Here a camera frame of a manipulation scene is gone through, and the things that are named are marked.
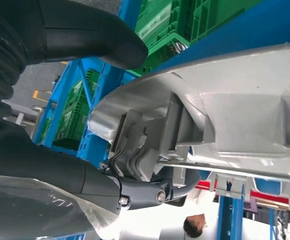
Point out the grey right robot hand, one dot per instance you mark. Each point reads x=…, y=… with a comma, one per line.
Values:
x=47, y=162

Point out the yellow floor tape strip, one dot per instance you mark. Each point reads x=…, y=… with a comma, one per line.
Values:
x=38, y=95

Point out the blue metal shelf rack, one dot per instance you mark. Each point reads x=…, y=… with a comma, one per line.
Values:
x=260, y=23

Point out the green plastic crate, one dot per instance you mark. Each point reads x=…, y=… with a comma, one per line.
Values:
x=165, y=20
x=72, y=112

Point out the person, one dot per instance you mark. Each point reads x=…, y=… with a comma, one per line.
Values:
x=195, y=227

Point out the red barrier tape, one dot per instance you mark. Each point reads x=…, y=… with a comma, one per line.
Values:
x=265, y=195

